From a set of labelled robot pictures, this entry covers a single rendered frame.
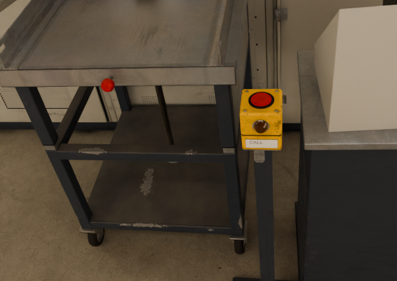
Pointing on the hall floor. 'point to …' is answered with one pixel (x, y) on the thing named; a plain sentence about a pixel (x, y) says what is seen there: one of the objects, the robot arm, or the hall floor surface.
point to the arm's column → (347, 214)
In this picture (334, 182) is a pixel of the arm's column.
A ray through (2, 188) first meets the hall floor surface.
